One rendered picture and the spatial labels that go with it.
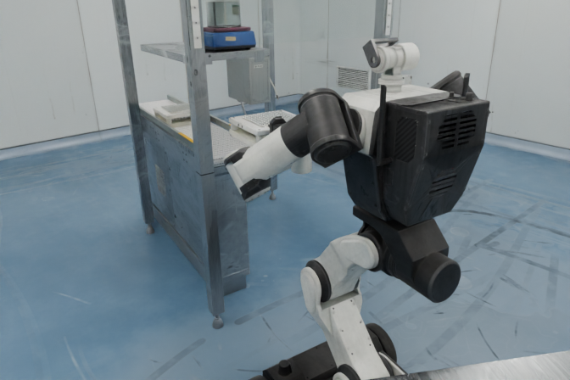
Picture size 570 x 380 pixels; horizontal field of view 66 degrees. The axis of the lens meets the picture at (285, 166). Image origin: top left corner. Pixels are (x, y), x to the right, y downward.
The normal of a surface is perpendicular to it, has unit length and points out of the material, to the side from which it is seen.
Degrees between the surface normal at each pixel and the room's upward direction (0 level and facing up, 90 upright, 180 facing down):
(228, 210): 90
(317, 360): 0
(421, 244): 45
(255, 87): 90
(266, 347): 0
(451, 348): 0
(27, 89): 90
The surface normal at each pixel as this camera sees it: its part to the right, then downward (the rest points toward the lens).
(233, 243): 0.54, 0.29
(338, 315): 0.36, -0.45
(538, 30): -0.76, 0.24
